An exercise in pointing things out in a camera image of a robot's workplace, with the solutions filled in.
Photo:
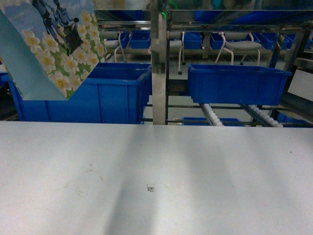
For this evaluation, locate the small QR sticker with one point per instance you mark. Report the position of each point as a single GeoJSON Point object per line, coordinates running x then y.
{"type": "Point", "coordinates": [151, 187]}

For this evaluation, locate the steel rack post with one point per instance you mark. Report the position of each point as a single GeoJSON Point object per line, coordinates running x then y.
{"type": "Point", "coordinates": [159, 59]}

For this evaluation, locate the blue bin centre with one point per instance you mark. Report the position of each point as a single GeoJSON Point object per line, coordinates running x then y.
{"type": "Point", "coordinates": [230, 84]}

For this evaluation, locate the blue bin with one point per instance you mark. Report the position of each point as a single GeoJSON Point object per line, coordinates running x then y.
{"type": "Point", "coordinates": [230, 84]}
{"type": "Point", "coordinates": [112, 93]}

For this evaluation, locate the grey chair right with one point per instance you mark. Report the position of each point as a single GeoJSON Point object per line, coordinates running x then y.
{"type": "Point", "coordinates": [241, 41]}

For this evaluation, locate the grey chair left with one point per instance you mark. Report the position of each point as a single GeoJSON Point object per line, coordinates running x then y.
{"type": "Point", "coordinates": [116, 40]}

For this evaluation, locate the blue bin on left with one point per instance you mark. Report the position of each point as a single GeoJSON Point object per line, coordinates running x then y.
{"type": "Point", "coordinates": [112, 93]}

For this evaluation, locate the flower gift bag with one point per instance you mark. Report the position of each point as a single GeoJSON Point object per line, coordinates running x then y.
{"type": "Point", "coordinates": [49, 47]}

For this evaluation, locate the grey chair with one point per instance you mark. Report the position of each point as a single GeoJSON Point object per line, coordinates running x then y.
{"type": "Point", "coordinates": [241, 41]}
{"type": "Point", "coordinates": [116, 40]}

